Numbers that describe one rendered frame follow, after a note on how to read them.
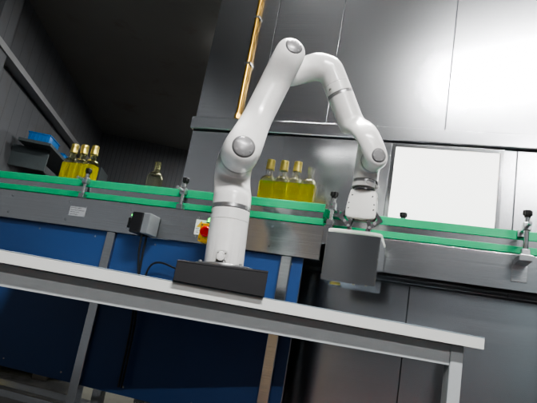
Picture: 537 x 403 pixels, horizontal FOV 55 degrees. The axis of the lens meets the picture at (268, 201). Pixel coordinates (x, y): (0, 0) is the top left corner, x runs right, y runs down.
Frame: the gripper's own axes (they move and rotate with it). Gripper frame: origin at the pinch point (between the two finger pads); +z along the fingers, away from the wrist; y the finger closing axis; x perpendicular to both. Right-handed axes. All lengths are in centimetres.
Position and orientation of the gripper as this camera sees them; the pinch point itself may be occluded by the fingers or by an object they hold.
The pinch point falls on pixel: (358, 235)
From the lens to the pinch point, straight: 172.5
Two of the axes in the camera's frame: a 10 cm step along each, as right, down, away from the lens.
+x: -2.8, -2.6, -9.2
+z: -1.7, 9.6, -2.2
